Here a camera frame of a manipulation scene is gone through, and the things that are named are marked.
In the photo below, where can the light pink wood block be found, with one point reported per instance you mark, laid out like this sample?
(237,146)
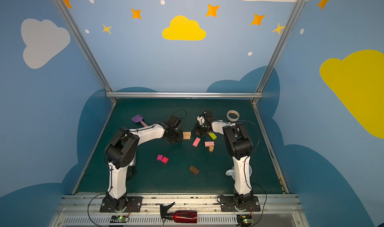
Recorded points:
(209,143)

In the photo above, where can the purple pink toy spatula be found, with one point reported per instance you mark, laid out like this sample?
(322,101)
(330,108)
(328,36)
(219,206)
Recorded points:
(139,119)

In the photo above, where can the aluminium corner post right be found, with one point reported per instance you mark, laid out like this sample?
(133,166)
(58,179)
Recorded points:
(290,23)

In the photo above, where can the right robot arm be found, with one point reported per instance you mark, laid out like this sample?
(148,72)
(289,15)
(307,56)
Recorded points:
(239,145)

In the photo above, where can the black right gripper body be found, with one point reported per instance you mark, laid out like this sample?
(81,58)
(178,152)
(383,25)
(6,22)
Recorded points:
(201,129)

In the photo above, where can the right controller board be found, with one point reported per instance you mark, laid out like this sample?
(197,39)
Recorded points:
(244,221)

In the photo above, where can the yellow-green wood block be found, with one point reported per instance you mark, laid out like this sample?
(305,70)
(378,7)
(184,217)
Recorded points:
(212,135)

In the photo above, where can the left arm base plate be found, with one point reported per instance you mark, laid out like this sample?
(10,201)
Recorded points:
(135,203)

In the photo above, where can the red spray bottle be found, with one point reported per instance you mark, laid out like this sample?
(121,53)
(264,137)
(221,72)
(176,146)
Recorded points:
(183,216)

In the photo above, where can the brown wood block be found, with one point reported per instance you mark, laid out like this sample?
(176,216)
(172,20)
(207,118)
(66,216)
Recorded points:
(194,170)

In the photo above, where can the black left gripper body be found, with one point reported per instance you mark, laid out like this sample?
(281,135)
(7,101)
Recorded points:
(174,136)

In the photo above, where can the light blue mug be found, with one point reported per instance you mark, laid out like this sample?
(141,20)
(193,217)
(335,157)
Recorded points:
(231,172)

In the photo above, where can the white tape roll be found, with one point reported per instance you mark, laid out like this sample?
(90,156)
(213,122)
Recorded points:
(233,115)

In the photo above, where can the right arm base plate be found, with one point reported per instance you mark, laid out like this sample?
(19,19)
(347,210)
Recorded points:
(227,204)

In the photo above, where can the aluminium frame rail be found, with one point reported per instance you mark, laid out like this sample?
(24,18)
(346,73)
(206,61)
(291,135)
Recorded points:
(183,95)

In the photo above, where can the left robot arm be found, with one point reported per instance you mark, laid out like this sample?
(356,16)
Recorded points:
(121,152)

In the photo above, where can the controller board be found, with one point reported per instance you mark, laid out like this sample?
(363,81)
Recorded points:
(244,221)
(122,219)

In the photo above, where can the dark pink cube block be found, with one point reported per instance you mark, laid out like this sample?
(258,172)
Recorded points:
(165,160)

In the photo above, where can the left controller board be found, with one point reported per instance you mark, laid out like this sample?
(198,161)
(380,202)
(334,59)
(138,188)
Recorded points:
(122,219)

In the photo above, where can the aluminium corner post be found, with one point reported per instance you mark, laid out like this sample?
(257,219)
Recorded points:
(290,23)
(76,32)

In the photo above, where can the small wood cylinder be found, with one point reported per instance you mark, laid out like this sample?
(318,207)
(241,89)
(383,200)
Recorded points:
(211,148)

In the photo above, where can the aluminium corner post left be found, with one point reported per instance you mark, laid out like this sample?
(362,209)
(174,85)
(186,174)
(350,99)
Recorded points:
(76,32)

